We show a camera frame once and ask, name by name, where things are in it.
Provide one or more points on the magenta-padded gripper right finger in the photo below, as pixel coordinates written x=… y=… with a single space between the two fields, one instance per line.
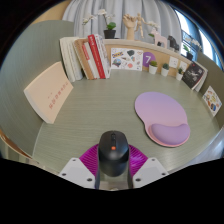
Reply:
x=150 y=170

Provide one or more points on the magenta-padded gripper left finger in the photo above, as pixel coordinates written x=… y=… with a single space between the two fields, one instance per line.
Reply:
x=75 y=171

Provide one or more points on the black computer mouse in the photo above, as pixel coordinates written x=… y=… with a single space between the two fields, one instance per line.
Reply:
x=113 y=156

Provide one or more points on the purple mouse pad with wrist rest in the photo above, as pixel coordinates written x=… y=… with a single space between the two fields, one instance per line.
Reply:
x=160 y=111

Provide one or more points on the beige book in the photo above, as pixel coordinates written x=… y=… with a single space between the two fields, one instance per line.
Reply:
x=48 y=93

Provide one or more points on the colourful picture card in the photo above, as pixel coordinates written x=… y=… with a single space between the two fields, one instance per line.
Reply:
x=212 y=100

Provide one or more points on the small potted succulent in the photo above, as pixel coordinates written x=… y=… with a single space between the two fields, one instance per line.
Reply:
x=179 y=76
x=165 y=72
x=153 y=69

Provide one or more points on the black cover book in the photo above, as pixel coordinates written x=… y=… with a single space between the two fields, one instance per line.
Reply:
x=192 y=75

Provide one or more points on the round purple number sign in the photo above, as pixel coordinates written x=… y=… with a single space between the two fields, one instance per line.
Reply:
x=148 y=58

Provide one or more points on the white sticker sheet card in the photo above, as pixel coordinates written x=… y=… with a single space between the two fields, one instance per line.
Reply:
x=126 y=59

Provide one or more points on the kraft brown book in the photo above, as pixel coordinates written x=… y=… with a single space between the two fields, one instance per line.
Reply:
x=81 y=56

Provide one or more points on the green felt desk partition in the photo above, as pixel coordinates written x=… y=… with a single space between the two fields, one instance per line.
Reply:
x=213 y=71
x=30 y=50

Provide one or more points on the red-spined book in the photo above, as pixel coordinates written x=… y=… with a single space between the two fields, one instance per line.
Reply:
x=96 y=56

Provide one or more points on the magazine with photo cover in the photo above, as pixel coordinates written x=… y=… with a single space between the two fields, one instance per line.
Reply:
x=104 y=55

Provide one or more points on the white orchid in black pot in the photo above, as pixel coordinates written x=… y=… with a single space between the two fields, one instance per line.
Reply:
x=189 y=56
x=109 y=34

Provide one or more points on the black horse figurine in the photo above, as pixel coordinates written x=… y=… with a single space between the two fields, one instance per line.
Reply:
x=173 y=42

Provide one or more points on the pink horse figurine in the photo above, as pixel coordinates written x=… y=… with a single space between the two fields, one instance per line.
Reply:
x=160 y=39

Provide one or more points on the wooden hand model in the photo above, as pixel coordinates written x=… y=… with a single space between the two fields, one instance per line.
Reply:
x=130 y=26

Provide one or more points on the small white orchid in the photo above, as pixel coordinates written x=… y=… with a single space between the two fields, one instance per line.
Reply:
x=152 y=25

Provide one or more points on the wooden mannequin figure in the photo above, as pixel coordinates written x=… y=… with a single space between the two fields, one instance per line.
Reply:
x=140 y=24

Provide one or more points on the grey curtain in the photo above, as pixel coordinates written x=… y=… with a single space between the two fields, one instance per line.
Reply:
x=116 y=10

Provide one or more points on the white wall socket plate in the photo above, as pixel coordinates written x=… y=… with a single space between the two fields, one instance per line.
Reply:
x=173 y=62
x=183 y=66

